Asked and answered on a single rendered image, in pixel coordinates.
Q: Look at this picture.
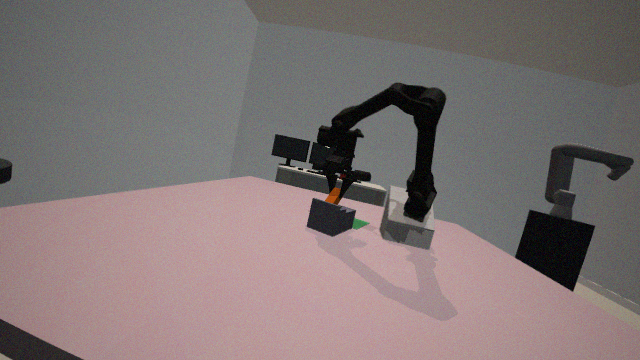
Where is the orange l-shaped part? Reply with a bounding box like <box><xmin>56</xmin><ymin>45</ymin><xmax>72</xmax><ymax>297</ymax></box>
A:
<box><xmin>325</xmin><ymin>187</ymin><xmax>342</xmax><ymax>205</ymax></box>

